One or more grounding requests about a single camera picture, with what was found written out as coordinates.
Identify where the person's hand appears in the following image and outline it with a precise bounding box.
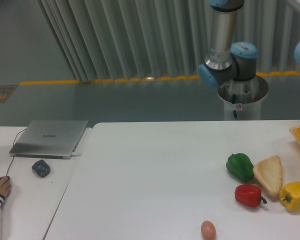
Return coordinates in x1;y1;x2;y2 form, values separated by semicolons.
0;176;12;199

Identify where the triangular bread slice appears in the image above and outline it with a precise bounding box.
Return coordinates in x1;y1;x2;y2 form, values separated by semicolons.
252;155;283;197

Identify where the grey pleated curtain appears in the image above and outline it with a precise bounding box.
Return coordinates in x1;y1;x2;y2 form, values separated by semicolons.
39;0;300;82

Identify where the brown egg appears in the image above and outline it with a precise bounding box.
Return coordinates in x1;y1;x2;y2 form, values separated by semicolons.
200;220;216;240

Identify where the silver laptop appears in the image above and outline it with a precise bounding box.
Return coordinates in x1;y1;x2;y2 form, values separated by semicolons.
9;120;88;159

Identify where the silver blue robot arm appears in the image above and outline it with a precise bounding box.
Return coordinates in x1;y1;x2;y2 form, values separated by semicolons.
198;0;257;88

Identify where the green bell pepper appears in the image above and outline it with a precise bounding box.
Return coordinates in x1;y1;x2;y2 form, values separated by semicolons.
226;153;255;183

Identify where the dark grey small case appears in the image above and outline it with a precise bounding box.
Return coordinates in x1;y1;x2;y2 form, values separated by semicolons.
31;159;51;178

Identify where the yellow bell pepper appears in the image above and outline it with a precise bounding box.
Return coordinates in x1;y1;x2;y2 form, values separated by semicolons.
279;181;300;212

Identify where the grey mouse cable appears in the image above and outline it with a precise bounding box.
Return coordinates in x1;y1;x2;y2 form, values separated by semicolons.
0;125;28;177

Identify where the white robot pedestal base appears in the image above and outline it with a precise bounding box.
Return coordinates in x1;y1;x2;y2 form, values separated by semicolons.
217;75;269;121

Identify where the white usb dongle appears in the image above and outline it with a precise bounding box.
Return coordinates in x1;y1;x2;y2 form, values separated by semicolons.
71;152;82;157

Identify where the red bell pepper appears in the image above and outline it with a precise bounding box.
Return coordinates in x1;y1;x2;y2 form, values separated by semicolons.
234;184;268;208

